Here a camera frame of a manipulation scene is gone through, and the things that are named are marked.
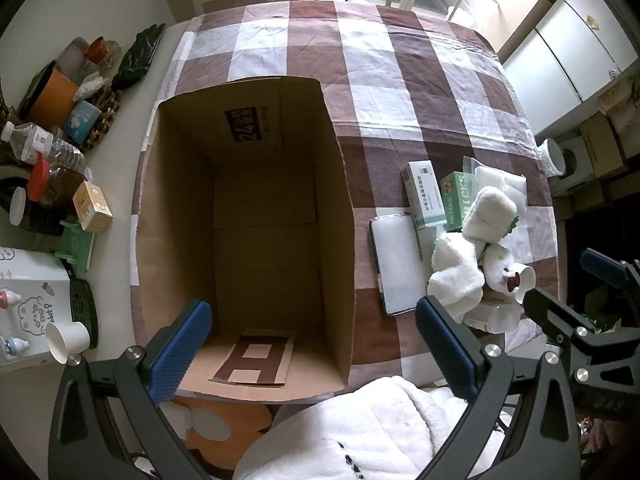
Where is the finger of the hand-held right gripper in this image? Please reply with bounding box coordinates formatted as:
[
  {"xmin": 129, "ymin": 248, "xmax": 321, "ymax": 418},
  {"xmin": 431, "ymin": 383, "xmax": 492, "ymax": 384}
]
[
  {"xmin": 521, "ymin": 286, "xmax": 640, "ymax": 413},
  {"xmin": 580, "ymin": 247, "xmax": 640, "ymax": 307}
]

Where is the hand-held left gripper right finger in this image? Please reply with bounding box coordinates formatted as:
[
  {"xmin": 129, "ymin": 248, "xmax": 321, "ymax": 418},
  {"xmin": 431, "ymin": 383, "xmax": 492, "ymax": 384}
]
[{"xmin": 415, "ymin": 295, "xmax": 583, "ymax": 480}]

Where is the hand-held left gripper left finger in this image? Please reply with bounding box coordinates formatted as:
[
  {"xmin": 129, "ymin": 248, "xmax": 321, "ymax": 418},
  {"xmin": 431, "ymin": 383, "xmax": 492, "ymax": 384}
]
[{"xmin": 50, "ymin": 300, "xmax": 213, "ymax": 480}]

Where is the white paper cup red stopper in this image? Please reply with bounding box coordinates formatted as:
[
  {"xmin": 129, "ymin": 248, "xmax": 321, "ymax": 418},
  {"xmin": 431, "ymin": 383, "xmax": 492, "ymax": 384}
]
[{"xmin": 504, "ymin": 265, "xmax": 537, "ymax": 307}]

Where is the white fluffy towel roll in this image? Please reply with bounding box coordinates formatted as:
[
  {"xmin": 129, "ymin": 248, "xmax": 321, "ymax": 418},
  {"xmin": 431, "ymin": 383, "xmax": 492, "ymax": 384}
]
[{"xmin": 461, "ymin": 186, "xmax": 519, "ymax": 242}]

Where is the white cloth pack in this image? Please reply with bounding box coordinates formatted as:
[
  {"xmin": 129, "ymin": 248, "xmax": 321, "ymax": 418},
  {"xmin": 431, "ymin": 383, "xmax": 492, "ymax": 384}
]
[{"xmin": 474, "ymin": 166, "xmax": 527, "ymax": 211}]

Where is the brown cardboard box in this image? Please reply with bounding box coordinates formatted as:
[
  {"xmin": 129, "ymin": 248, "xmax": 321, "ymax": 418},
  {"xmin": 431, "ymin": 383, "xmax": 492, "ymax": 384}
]
[{"xmin": 134, "ymin": 76, "xmax": 357, "ymax": 406}]

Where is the green printed carton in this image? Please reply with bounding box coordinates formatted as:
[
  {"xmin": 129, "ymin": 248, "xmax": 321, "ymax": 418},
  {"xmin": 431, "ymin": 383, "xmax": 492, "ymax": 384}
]
[{"xmin": 440, "ymin": 172, "xmax": 477, "ymax": 233}]

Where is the white green medicine box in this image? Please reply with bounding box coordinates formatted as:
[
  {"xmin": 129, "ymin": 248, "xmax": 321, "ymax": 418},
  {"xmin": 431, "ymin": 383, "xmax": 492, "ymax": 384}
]
[{"xmin": 402, "ymin": 161, "xmax": 448, "ymax": 229}]

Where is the clear plastic container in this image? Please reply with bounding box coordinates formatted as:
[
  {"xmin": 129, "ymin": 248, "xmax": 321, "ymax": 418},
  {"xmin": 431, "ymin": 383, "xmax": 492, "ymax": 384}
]
[{"xmin": 55, "ymin": 37, "xmax": 96, "ymax": 83}]

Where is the black perforated tray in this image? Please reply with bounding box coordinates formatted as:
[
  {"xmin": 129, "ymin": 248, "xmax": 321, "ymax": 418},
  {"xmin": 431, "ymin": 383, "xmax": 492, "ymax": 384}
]
[{"xmin": 64, "ymin": 265, "xmax": 100, "ymax": 351}]

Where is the plain white paper cup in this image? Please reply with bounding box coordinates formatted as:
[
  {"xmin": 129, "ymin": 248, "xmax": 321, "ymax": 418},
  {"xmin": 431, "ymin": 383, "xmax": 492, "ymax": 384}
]
[{"xmin": 46, "ymin": 321, "xmax": 91, "ymax": 365}]

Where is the stack of cardboard cartons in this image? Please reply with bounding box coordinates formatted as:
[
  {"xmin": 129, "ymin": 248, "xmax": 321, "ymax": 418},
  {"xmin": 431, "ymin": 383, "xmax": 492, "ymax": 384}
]
[{"xmin": 550, "ymin": 110, "xmax": 633, "ymax": 221}]

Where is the white fleece garment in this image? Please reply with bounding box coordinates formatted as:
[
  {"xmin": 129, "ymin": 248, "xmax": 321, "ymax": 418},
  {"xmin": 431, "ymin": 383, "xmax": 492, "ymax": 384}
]
[{"xmin": 232, "ymin": 375, "xmax": 507, "ymax": 480}]

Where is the green flat box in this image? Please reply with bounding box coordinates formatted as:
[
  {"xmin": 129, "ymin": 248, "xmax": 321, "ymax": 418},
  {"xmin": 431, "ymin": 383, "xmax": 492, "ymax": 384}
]
[{"xmin": 55, "ymin": 217, "xmax": 95, "ymax": 272}]

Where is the white cartoon printed box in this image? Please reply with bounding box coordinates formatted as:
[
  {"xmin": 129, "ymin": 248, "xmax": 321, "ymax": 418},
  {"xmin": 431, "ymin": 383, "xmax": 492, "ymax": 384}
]
[{"xmin": 0, "ymin": 246, "xmax": 73, "ymax": 373}]

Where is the small orange white carton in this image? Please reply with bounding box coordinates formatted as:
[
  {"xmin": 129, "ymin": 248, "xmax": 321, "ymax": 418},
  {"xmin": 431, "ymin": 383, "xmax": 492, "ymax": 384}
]
[{"xmin": 72, "ymin": 181, "xmax": 114, "ymax": 234}]

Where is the red lid glass jar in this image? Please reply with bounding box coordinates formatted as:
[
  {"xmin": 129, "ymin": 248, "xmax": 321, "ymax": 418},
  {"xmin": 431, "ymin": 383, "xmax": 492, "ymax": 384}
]
[{"xmin": 27, "ymin": 159, "xmax": 87, "ymax": 211}]

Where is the white cap dark bottle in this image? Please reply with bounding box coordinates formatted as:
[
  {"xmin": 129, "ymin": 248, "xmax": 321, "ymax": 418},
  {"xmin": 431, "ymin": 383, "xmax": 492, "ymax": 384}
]
[{"xmin": 9, "ymin": 186, "xmax": 51, "ymax": 233}]

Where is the white cabinet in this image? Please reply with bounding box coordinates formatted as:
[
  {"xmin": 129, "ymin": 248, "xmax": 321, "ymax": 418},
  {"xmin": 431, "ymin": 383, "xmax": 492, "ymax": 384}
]
[{"xmin": 501, "ymin": 0, "xmax": 640, "ymax": 136}]

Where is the clear water bottle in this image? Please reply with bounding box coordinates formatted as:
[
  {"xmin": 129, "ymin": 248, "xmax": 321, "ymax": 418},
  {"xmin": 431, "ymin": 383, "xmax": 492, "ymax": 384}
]
[{"xmin": 0, "ymin": 122, "xmax": 87, "ymax": 173}]

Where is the light blue small box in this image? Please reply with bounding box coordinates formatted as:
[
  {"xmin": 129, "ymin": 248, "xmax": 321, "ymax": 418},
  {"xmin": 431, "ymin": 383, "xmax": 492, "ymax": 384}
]
[{"xmin": 63, "ymin": 100, "xmax": 99, "ymax": 143}]

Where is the woven brown basket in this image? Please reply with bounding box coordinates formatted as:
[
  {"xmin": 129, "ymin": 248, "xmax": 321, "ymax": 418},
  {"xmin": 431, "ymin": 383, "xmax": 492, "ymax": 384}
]
[{"xmin": 80, "ymin": 85, "xmax": 121, "ymax": 153}]

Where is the brown white checkered tablecloth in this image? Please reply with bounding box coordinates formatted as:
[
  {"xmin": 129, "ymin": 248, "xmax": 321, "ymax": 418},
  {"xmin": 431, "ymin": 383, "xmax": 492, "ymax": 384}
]
[{"xmin": 129, "ymin": 0, "xmax": 566, "ymax": 403}]

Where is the black plastic bag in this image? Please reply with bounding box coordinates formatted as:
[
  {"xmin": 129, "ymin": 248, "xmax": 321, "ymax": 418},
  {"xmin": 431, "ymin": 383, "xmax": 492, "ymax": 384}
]
[{"xmin": 111, "ymin": 23, "xmax": 167, "ymax": 92}]

